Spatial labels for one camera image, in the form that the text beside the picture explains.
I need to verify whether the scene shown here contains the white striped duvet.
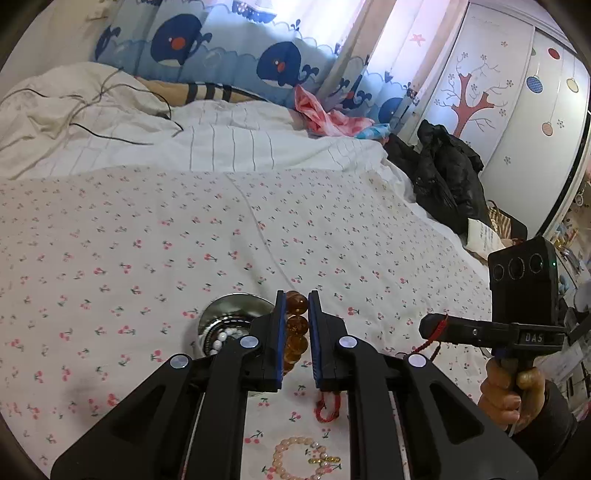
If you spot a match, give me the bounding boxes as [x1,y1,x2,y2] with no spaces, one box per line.
[60,99,416,204]

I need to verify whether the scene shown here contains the tan striped pillow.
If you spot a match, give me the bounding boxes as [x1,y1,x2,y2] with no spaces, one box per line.
[136,78,269,105]

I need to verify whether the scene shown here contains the cherry print bed sheet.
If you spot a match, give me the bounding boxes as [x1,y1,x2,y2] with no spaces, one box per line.
[0,166,504,480]

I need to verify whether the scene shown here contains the gold cross bracelet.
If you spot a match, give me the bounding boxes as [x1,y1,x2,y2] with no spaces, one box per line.
[307,440,342,470]

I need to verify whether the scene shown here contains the thin black cable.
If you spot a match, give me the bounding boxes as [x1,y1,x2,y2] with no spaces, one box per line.
[0,67,185,145]

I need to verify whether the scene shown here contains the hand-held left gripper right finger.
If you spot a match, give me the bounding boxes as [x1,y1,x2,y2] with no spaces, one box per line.
[308,290,539,480]

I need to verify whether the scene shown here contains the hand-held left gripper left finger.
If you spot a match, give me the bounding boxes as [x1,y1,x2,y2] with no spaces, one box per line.
[50,290,287,480]

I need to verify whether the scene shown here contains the whale print blue fabric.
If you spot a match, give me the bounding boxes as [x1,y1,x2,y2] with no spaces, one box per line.
[95,0,416,125]

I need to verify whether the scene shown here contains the cream crumpled blanket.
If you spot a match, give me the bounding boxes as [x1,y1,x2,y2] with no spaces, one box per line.
[0,62,185,180]

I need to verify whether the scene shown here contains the round metal tin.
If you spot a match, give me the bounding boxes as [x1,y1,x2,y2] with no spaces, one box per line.
[196,294,280,403]

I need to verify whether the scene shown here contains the pile of mixed bracelets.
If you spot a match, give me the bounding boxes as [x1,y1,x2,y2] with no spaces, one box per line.
[201,318,252,357]

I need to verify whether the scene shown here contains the amber bead bracelet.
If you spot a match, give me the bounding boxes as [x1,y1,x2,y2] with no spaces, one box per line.
[281,291,311,377]

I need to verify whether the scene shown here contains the white wardrobe with tree decal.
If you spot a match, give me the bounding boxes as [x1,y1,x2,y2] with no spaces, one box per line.
[397,0,591,241]

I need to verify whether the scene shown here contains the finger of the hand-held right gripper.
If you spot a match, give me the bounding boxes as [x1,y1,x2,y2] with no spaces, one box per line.
[419,313,514,345]

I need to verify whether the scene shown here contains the pink bead bracelet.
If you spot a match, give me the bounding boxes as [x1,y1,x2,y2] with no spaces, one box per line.
[271,437,324,480]

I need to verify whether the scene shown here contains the person's right forearm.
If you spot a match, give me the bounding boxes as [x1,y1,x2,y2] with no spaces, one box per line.
[508,381,583,480]

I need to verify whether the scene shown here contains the white paper bag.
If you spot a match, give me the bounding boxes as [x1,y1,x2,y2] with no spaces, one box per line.
[466,218,504,257]

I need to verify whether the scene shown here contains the red string bracelet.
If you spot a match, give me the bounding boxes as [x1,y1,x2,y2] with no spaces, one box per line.
[409,314,451,361]
[315,391,345,424]

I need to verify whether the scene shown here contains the person's right hand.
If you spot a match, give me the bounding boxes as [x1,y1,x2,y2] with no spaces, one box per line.
[477,357,548,435]

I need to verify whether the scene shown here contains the pink cloth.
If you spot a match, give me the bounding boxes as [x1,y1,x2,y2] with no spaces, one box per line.
[294,84,376,138]

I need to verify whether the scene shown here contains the black jacket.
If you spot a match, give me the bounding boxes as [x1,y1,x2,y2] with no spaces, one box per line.
[385,119,492,236]

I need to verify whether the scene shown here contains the brown striped basket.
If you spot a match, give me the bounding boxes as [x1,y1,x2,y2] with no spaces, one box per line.
[487,200,528,241]

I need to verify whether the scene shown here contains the light blue cloth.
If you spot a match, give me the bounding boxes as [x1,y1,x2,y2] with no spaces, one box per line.
[355,124,391,142]

